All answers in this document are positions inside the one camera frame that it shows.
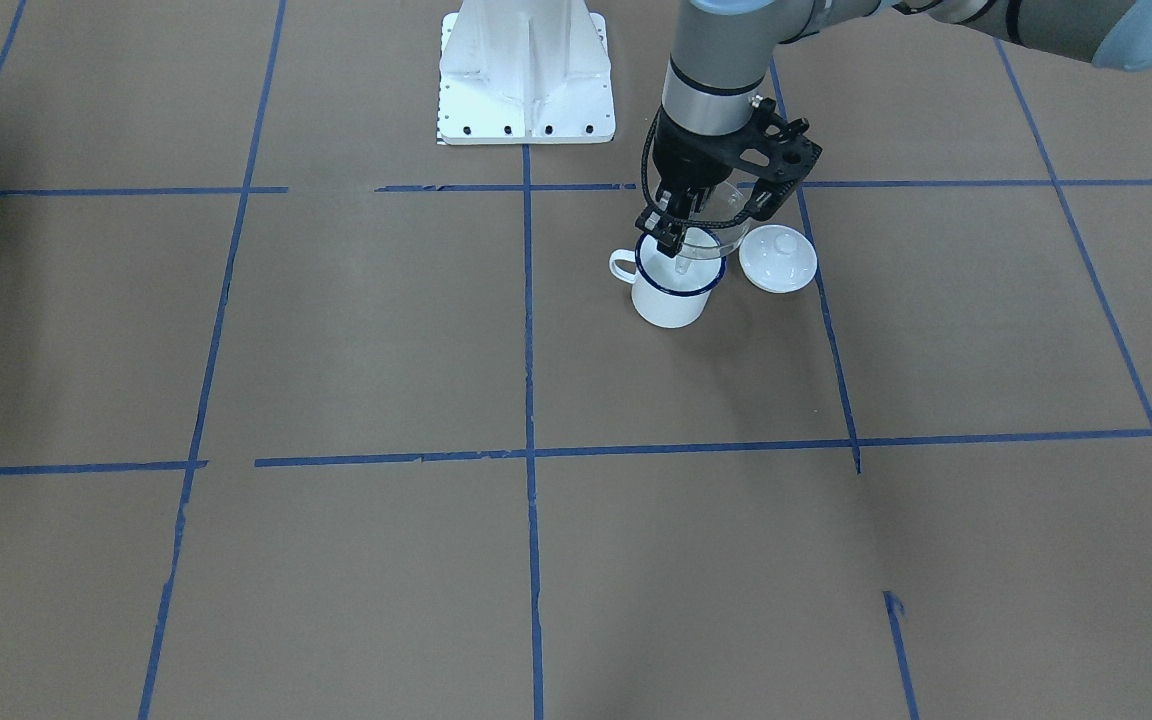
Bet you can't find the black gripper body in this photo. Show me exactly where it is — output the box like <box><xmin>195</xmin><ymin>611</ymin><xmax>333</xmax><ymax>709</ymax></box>
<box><xmin>652</xmin><ymin>109</ymin><xmax>749</xmax><ymax>215</ymax></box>

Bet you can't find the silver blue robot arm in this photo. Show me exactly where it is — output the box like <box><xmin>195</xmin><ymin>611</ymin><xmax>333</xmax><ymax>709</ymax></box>
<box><xmin>636</xmin><ymin>1</ymin><xmax>1152</xmax><ymax>258</ymax></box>

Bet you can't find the white enamel cup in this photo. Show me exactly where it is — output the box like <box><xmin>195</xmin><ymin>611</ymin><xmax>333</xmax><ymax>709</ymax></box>
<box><xmin>608</xmin><ymin>234</ymin><xmax>728</xmax><ymax>329</ymax></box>

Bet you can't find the white round lid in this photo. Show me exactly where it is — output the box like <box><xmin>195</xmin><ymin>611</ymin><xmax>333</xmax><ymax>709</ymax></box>
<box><xmin>738</xmin><ymin>225</ymin><xmax>818</xmax><ymax>293</ymax></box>

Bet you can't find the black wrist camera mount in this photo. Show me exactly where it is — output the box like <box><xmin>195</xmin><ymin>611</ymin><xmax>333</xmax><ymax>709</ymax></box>
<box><xmin>719</xmin><ymin>96</ymin><xmax>823</xmax><ymax>222</ymax></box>

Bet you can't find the white pedestal column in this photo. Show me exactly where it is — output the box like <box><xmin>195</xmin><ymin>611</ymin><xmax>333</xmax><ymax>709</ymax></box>
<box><xmin>435</xmin><ymin>1</ymin><xmax>617</xmax><ymax>146</ymax></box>

